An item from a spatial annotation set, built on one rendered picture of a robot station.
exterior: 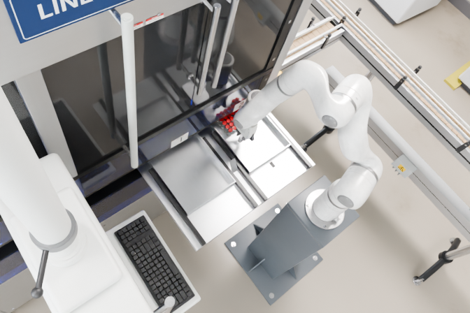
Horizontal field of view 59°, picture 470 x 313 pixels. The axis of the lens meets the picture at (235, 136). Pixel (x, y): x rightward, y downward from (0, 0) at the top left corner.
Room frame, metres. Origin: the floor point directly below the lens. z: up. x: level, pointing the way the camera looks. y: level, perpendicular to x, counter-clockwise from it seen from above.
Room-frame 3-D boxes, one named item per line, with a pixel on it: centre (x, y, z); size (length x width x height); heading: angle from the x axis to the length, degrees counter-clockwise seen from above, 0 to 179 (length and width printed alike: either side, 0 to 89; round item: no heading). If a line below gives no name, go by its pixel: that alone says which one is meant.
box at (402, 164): (1.47, -1.02, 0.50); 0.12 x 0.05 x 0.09; 57
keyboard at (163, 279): (0.33, 0.11, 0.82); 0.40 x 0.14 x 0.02; 56
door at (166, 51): (0.64, 0.33, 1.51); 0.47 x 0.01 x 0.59; 147
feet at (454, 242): (1.19, -1.58, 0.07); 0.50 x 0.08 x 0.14; 147
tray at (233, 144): (1.03, -0.05, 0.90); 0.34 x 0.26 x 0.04; 57
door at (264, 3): (1.02, 0.08, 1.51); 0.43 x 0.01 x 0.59; 147
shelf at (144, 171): (0.85, -0.01, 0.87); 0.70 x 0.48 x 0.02; 147
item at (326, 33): (1.62, -0.12, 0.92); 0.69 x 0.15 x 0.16; 147
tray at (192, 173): (0.75, 0.14, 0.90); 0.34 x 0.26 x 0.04; 57
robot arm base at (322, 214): (0.82, -0.50, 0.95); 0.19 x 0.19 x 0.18
